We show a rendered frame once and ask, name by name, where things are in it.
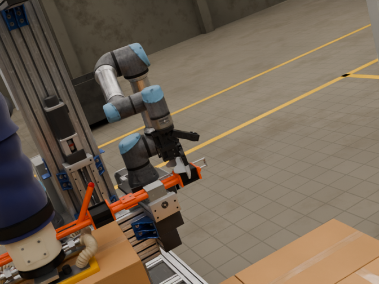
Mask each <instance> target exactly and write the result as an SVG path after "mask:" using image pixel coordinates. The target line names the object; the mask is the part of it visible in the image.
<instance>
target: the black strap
mask: <svg viewBox="0 0 379 284"><path fill-rule="evenodd" d="M53 211H54V207H53V205H52V203H51V201H50V199H49V198H48V197H47V204H46V205H45V206H44V207H43V208H42V209H41V210H40V211H39V212H37V213H36V214H34V215H32V216H30V217H28V218H27V219H25V220H23V221H20V222H18V223H15V224H12V225H10V226H8V227H4V228H1V229H0V241H5V240H8V239H12V238H16V237H18V236H21V235H23V234H25V233H28V232H30V231H31V230H33V229H35V228H36V227H38V226H39V225H41V224H42V223H44V222H45V221H46V220H47V219H48V218H49V217H50V216H51V214H52V213H53Z"/></svg>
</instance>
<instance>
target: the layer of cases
mask: <svg viewBox="0 0 379 284"><path fill-rule="evenodd" d="M219 284H379V240H377V239H375V238H373V237H371V236H369V235H367V234H365V233H363V232H360V231H358V230H356V229H354V228H352V227H350V226H348V225H346V224H344V223H342V222H340V221H338V220H336V219H332V220H330V221H328V222H326V223H325V224H323V225H321V226H319V227H317V228H316V229H314V230H312V231H310V232H309V233H307V234H305V235H304V236H302V237H300V238H298V239H297V240H295V241H293V242H291V243H290V244H288V245H286V246H284V247H282V248H281V249H279V250H277V251H275V252H274V253H272V254H270V255H269V256H267V257H265V258H263V259H261V260H260V261H258V262H256V263H254V264H253V265H251V266H249V267H247V268H245V269H244V270H242V271H241V272H238V273H237V274H235V276H232V277H230V278H228V279H226V280H225V281H223V282H221V283H219Z"/></svg>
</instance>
